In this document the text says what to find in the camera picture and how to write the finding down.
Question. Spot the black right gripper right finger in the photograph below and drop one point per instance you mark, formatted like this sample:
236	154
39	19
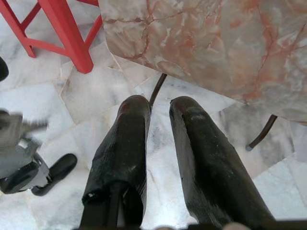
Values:
208	163

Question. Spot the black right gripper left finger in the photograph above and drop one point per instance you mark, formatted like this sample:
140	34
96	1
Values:
124	153

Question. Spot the black right robot foot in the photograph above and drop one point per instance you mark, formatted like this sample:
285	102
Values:
63	167

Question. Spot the silver right robot leg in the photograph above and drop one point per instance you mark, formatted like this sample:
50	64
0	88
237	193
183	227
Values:
12	155

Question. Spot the low marble top table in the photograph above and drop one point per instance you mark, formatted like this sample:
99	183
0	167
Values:
204	48

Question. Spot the red plastic stool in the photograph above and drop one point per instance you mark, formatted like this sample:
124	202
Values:
64	28

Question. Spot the black rounded object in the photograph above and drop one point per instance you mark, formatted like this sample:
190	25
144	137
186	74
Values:
3	69

